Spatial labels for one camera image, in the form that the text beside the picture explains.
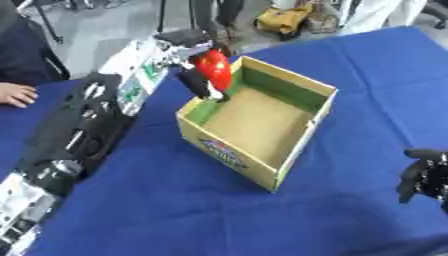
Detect yellow bag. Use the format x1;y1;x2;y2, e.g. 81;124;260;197
253;2;317;41

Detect red toy pepper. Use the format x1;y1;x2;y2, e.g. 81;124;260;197
192;48;235;93

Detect tan cardboard box green inside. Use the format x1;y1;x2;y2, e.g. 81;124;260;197
175;55;340;193

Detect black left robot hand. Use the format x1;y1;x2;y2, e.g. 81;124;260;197
152;29;235;103

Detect person's legs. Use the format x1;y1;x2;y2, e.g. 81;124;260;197
189;0;247;56

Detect black tripod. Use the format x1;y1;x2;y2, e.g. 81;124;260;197
15;0;98;45

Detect person in white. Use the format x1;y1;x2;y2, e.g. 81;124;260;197
337;0;431;36

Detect person's hand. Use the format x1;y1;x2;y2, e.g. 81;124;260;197
0;82;41;109

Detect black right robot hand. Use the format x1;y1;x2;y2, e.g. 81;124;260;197
395;148;448;214

